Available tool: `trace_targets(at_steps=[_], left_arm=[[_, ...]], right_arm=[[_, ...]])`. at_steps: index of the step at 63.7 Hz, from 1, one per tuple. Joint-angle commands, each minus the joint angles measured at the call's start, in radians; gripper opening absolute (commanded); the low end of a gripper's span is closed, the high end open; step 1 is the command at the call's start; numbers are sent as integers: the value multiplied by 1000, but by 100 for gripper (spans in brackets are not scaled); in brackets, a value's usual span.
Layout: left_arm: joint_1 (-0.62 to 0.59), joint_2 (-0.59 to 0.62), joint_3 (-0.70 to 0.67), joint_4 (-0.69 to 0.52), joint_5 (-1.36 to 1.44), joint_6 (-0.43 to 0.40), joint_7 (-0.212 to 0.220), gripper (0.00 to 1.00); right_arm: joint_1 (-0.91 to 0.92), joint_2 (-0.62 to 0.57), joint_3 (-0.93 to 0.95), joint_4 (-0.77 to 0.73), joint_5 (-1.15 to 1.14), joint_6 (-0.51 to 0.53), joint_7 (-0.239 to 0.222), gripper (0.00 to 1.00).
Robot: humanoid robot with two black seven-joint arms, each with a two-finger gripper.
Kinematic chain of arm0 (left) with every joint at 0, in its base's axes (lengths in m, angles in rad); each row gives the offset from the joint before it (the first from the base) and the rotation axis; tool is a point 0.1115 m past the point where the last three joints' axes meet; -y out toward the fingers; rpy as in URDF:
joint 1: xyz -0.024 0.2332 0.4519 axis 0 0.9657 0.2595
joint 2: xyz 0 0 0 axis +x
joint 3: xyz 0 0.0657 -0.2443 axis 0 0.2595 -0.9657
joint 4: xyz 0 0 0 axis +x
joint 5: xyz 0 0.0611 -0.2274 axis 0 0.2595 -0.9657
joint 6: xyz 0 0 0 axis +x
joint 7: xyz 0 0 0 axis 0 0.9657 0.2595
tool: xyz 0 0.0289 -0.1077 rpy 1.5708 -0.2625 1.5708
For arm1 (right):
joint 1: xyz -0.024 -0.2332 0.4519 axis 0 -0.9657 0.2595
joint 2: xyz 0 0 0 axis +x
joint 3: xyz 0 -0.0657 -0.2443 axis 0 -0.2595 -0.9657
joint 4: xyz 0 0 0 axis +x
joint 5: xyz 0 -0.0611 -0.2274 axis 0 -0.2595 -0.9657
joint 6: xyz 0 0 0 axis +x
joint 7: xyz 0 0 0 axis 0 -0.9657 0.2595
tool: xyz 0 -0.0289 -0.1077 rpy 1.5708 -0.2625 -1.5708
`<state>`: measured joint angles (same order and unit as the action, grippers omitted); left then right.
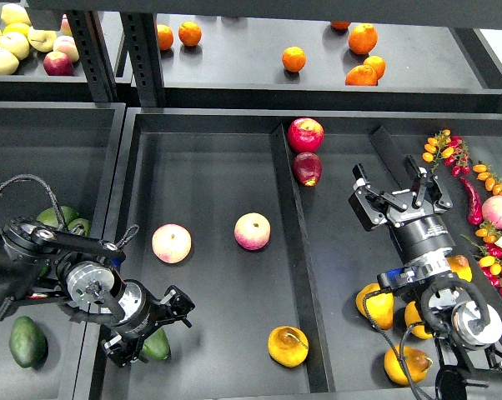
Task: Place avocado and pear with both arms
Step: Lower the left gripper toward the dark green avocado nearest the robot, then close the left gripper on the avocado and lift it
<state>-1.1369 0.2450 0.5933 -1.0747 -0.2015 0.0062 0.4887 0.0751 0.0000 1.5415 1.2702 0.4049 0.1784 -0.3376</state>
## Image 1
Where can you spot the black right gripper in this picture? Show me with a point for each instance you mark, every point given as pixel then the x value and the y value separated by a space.
pixel 413 216

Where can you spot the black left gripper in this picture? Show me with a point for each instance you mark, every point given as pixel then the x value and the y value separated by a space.
pixel 143 315

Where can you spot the dark green avocado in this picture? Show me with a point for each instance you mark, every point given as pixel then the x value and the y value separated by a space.
pixel 156 347

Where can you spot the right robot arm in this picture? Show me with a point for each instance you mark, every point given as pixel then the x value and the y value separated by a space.
pixel 467 331

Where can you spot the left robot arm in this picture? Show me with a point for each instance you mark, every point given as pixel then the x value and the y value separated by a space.
pixel 40 263

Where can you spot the green avocado right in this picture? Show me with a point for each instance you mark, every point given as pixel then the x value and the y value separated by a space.
pixel 80 226

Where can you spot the dark avocado bottom left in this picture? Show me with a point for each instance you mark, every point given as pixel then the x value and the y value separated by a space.
pixel 27 342

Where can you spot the green avocado top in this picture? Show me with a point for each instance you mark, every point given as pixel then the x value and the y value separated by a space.
pixel 49 217

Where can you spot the cherry tomato bunch top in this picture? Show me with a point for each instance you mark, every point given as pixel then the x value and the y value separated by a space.
pixel 448 149

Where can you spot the cherry tomato bunch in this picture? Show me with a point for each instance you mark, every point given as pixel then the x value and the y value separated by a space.
pixel 487 253
pixel 448 149

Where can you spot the red chili pepper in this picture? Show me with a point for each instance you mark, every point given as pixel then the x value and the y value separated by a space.
pixel 475 216

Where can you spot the pink apple left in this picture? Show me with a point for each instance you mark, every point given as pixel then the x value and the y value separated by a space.
pixel 171 243

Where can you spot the pink apple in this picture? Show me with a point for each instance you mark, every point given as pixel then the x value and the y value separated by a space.
pixel 252 231
pixel 171 243

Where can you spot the dark red apple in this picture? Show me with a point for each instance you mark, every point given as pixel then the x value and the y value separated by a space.
pixel 307 168

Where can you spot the orange tomato bunch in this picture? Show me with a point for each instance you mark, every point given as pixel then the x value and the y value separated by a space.
pixel 492 181

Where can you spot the bright red apple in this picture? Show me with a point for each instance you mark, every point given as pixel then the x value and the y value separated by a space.
pixel 305 135

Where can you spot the pink apple right tray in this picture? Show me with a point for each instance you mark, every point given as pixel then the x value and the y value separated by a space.
pixel 492 211

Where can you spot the orange front right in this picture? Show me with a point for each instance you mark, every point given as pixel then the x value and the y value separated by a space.
pixel 361 75

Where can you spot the orange small right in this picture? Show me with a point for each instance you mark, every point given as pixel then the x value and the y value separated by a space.
pixel 377 63

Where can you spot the cherry tomato bunch bottom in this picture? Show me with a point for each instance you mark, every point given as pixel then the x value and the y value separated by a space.
pixel 487 253

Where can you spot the pink apple centre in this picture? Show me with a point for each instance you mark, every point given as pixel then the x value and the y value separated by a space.
pixel 252 231

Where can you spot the black middle tray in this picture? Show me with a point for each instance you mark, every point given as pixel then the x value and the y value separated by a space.
pixel 203 170

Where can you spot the orange large right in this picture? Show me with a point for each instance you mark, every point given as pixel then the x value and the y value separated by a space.
pixel 363 38

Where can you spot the orange centre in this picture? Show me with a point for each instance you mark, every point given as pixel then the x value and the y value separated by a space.
pixel 294 59

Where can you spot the orange under shelf edge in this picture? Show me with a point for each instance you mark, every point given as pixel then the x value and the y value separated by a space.
pixel 340 25

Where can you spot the black upper shelf tray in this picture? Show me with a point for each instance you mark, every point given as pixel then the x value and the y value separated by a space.
pixel 237 64

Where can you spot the black upper left tray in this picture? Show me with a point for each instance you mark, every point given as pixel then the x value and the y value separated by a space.
pixel 30 83

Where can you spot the orange far left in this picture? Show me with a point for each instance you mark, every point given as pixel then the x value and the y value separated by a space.
pixel 165 37

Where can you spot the red apple on shelf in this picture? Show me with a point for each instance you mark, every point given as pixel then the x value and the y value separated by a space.
pixel 58 63

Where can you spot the pale peach on shelf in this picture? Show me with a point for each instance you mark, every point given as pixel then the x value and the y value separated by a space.
pixel 66 44

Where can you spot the black shelf post left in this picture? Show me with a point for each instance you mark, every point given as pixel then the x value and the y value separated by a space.
pixel 93 54

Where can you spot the black shelf post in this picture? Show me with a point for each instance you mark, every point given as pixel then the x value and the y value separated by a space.
pixel 93 54
pixel 141 41

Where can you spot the black shelf post right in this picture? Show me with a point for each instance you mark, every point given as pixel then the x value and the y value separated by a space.
pixel 141 41

